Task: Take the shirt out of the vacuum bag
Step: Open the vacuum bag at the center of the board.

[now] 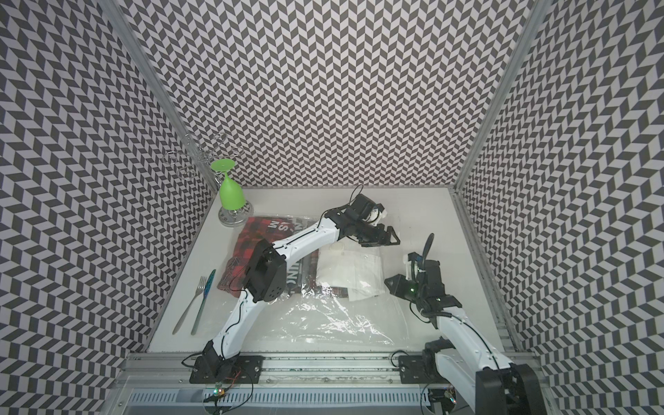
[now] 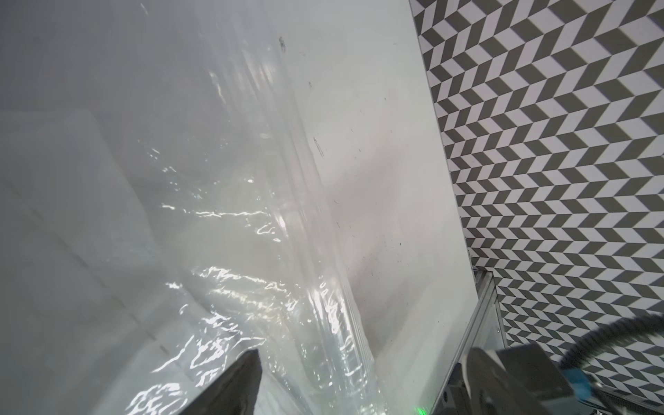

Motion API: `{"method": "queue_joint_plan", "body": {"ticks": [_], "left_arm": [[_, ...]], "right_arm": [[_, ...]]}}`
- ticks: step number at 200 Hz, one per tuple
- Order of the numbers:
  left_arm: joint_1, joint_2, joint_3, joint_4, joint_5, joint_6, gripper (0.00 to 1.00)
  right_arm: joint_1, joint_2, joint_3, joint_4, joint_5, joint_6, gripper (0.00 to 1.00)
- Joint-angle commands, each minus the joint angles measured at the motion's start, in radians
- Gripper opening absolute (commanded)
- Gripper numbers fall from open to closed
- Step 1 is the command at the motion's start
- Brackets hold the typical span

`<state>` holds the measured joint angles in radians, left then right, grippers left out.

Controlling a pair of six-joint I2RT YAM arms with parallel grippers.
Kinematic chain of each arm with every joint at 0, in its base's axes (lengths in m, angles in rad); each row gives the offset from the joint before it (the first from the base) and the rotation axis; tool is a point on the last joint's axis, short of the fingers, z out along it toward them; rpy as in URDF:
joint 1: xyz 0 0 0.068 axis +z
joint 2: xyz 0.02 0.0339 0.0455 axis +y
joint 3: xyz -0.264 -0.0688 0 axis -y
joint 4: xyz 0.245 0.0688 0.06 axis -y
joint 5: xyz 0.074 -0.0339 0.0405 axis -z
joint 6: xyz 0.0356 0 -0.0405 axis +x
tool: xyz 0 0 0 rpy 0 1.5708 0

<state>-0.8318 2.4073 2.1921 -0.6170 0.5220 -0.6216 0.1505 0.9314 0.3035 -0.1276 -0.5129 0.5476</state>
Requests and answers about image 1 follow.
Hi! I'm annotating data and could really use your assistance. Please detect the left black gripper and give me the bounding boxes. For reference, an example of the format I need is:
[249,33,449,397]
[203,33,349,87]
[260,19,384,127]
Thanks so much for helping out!
[354,219,403,247]

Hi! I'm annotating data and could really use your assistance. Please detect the white shirt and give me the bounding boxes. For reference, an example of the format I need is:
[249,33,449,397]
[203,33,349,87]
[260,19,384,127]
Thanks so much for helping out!
[316,240,387,302]

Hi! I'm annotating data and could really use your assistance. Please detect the clear plastic vacuum bag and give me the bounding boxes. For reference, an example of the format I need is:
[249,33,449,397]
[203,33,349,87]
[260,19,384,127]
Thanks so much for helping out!
[242,244,410,352]

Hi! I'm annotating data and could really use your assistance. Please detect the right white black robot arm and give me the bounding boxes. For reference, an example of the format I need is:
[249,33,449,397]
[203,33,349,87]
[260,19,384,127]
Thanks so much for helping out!
[384,234,547,414]

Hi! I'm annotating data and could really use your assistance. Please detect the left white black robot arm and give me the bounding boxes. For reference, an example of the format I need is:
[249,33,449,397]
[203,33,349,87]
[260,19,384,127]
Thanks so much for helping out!
[194,203,400,377]

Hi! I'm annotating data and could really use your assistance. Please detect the red black printed shirt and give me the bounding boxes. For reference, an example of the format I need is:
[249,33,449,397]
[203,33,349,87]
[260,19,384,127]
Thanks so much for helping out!
[217,215,321,300]

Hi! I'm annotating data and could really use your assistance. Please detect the green plastic wine glass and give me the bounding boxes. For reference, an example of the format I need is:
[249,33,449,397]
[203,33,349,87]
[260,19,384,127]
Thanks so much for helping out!
[210,158,247,211]

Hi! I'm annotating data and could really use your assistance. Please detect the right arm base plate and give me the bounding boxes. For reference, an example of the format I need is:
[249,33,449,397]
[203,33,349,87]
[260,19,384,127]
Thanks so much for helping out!
[396,354,444,385]

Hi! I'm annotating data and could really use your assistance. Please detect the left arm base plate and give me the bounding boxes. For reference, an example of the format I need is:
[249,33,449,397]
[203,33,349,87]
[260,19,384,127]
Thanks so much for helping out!
[188,356,265,385]

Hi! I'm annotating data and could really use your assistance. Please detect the aluminium front rail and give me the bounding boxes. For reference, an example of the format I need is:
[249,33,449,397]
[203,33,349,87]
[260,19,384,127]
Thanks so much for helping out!
[116,351,546,390]

